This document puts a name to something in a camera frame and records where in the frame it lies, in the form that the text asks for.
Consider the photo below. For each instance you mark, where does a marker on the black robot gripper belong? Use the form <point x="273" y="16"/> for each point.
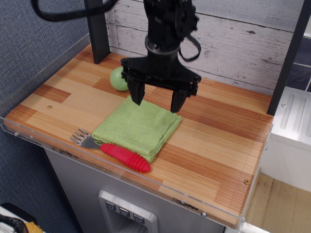
<point x="160" y="68"/>

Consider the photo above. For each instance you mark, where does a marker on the green cloth napkin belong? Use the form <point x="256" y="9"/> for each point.
<point x="142" y="128"/>

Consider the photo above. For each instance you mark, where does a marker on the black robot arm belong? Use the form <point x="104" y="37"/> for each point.
<point x="169" y="23"/>

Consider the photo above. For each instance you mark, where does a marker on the light green ball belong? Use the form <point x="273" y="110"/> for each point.
<point x="117" y="81"/>

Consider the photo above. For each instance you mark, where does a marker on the grey cabinet with dispenser panel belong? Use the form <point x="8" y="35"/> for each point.
<point x="82" y="184"/>

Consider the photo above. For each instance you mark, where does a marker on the white ribbed appliance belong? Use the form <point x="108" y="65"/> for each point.
<point x="287" y="156"/>

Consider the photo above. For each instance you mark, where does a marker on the yellow and black object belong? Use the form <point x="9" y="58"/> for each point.
<point x="15" y="220"/>

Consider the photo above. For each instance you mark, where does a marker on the left dark metal post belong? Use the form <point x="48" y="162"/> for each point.
<point x="98" y="37"/>

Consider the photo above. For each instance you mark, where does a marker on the dark metal post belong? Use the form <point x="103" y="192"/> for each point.
<point x="290" y="56"/>
<point x="98" y="37"/>

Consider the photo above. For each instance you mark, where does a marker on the red handled metal fork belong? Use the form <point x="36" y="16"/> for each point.
<point x="127" y="157"/>

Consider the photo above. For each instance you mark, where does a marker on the right dark metal post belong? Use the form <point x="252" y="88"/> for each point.
<point x="290" y="56"/>

